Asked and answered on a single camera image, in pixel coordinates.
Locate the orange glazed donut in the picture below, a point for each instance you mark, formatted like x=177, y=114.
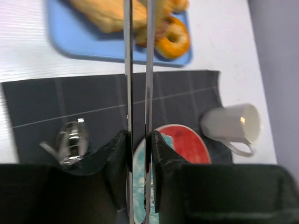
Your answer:
x=175, y=40

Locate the striped crescent roll bread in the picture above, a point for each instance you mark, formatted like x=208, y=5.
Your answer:
x=179, y=6

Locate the brown cake slice bread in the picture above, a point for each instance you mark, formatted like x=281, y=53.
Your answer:
x=160, y=18

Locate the white ceramic mug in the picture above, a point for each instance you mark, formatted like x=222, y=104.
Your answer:
x=236, y=126

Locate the pale triangular scone bread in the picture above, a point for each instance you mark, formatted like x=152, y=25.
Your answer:
x=108, y=15

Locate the red and teal plate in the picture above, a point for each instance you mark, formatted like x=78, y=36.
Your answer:
x=185, y=141

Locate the metal serving tongs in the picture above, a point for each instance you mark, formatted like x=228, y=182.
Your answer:
x=136, y=93

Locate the dark grid placemat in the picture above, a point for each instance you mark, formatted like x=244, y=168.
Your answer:
x=38, y=108

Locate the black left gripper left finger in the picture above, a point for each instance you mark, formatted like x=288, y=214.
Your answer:
x=90, y=193

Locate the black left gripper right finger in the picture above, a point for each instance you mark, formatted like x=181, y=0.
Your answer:
x=187, y=193

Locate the blue plastic tray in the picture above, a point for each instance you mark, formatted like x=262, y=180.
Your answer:
x=74, y=36

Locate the pink handled spoon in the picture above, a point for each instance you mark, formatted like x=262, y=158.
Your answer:
x=72, y=143

